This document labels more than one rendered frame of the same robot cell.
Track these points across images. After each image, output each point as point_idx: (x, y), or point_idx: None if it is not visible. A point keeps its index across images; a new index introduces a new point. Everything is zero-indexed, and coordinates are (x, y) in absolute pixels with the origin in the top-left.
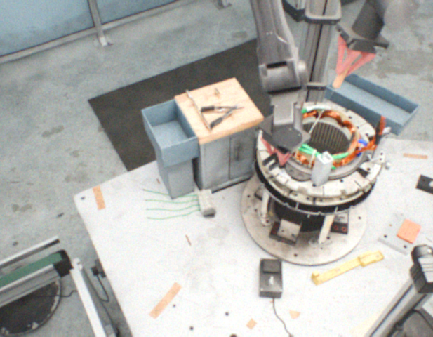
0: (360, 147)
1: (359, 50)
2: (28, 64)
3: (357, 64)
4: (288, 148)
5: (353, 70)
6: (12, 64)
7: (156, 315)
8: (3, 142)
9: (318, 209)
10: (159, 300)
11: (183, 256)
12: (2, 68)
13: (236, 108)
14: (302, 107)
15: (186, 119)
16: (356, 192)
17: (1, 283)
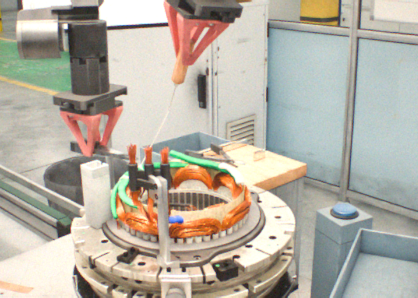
0: (190, 246)
1: (168, 1)
2: (416, 232)
3: (179, 38)
4: (55, 94)
5: (181, 51)
6: (405, 224)
7: None
8: (303, 258)
9: (81, 275)
10: (10, 282)
11: (72, 287)
12: (393, 221)
13: (229, 161)
14: (77, 38)
15: (198, 151)
16: (89, 264)
17: (33, 203)
